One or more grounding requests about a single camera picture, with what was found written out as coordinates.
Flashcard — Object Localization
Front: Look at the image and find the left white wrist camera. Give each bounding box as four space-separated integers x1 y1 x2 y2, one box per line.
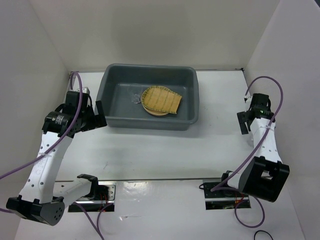
76 87 90 95

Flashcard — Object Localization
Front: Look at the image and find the aluminium table rail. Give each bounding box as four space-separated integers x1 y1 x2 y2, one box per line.
68 71 80 91

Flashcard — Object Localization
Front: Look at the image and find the tan plate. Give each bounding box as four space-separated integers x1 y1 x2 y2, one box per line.
143 106 168 116

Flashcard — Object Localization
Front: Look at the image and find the grey plastic bin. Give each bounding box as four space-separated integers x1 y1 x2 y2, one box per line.
95 63 200 131

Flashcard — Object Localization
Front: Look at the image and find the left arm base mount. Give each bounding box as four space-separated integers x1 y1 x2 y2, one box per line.
76 181 117 213

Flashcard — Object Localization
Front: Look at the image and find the clear plastic cup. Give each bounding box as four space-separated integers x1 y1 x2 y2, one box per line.
129 87 142 104

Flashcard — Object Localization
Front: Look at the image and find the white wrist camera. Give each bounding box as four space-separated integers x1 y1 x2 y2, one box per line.
76 87 90 95
244 95 252 103

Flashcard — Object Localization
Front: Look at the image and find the woven bamboo tray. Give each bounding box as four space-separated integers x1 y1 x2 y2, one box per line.
141 85 182 115

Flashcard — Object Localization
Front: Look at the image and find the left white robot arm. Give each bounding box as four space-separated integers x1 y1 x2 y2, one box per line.
6 87 108 226

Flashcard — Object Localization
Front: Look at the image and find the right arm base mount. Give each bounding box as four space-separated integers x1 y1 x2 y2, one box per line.
198 179 251 210

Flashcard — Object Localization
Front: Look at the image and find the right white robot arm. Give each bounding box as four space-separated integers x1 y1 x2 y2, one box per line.
219 93 290 202

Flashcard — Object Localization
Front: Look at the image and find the black cable loop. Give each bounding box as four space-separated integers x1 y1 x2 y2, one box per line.
254 230 274 240

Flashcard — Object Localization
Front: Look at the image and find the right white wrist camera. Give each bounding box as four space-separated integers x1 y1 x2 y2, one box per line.
244 95 252 103

